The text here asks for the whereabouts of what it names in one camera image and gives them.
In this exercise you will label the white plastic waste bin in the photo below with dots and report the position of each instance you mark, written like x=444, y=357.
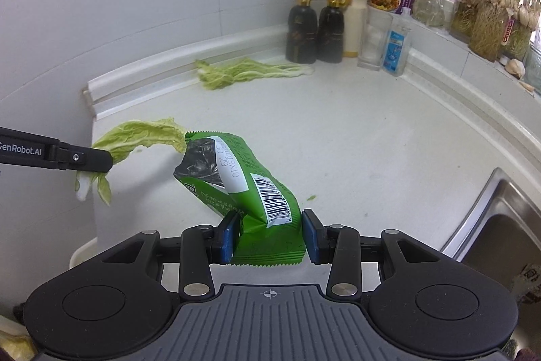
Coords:
x=82, y=253

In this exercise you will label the hand sanitizer bottle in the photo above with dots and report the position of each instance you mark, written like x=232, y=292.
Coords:
x=395, y=52

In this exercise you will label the steel kitchen sink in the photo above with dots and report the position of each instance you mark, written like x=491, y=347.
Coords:
x=507, y=217

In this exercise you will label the white backsplash trim strip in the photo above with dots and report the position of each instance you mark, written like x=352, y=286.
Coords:
x=148, y=69

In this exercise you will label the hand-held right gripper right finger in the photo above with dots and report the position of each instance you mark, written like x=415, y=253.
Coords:
x=308, y=236

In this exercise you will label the crinkled cabbage leaf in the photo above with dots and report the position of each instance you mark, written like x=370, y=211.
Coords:
x=126, y=137

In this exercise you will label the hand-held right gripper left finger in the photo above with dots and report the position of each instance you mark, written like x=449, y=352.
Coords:
x=230, y=236

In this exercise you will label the loose garlic clove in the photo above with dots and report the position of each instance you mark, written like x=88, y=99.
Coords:
x=527, y=86

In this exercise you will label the red label jar with roots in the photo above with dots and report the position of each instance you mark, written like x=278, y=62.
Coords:
x=490, y=35

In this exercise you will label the long cabbage leaf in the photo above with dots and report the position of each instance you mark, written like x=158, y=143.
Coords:
x=228, y=73

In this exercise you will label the loose garlic bulb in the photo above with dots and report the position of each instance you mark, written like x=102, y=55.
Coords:
x=515, y=68

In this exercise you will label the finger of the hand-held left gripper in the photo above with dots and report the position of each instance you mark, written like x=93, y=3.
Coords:
x=95, y=160

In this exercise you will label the clear drinking glass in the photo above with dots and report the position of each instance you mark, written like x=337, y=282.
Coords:
x=374, y=44

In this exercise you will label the green snack packet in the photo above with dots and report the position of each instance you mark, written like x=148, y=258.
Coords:
x=249, y=175

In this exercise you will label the dark bottle with gold collar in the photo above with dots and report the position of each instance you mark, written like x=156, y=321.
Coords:
x=301, y=31
x=330, y=35

